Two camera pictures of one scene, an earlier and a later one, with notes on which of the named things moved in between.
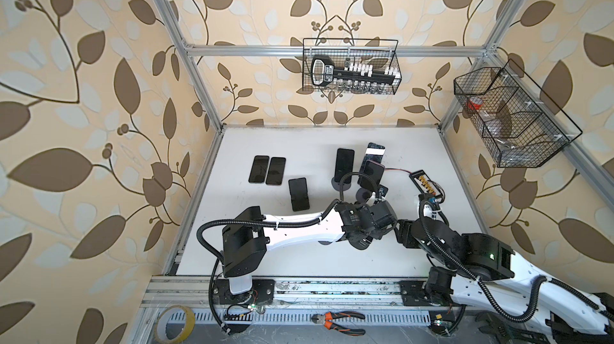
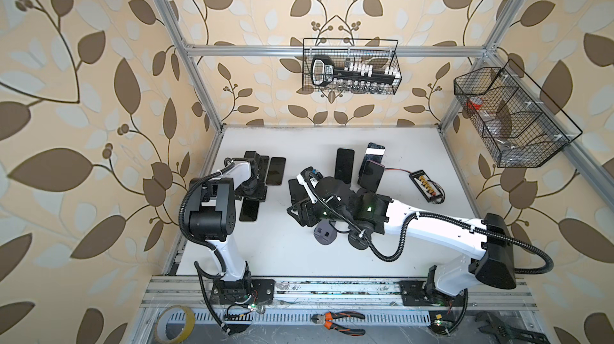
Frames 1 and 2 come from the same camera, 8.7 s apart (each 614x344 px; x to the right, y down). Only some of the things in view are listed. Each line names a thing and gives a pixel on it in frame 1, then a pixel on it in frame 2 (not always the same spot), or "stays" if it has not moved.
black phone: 276,170 stays
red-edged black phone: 374,170 stays
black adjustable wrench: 504,333 stays
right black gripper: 404,230 -> 306,209
